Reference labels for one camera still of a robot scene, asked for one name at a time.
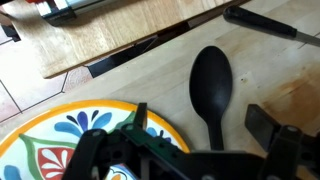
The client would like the silver metal base rail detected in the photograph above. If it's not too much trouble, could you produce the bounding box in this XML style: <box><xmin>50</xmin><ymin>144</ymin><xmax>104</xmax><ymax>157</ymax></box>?
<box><xmin>34</xmin><ymin>0</ymin><xmax>113</xmax><ymax>28</ymax></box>

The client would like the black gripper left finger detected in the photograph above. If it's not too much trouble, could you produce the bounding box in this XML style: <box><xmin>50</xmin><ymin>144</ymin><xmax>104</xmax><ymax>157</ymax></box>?
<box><xmin>61</xmin><ymin>102</ymin><xmax>188</xmax><ymax>180</ymax></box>

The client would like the metal spoon with black handle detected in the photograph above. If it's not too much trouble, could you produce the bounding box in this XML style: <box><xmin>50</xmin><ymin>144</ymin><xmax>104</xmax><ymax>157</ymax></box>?
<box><xmin>222</xmin><ymin>5</ymin><xmax>320</xmax><ymax>48</ymax></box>

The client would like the black plastic spoon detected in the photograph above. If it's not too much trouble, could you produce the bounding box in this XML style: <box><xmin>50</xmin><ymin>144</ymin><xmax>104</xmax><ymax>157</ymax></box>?
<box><xmin>188</xmin><ymin>45</ymin><xmax>234</xmax><ymax>152</ymax></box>

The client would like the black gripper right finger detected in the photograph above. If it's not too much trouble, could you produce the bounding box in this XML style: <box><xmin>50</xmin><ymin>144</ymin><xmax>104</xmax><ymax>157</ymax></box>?
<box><xmin>244</xmin><ymin>103</ymin><xmax>320</xmax><ymax>180</ymax></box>

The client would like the colourful floral ceramic plate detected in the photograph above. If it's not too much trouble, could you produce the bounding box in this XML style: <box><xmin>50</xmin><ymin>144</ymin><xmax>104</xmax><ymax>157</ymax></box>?
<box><xmin>0</xmin><ymin>99</ymin><xmax>191</xmax><ymax>180</ymax></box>

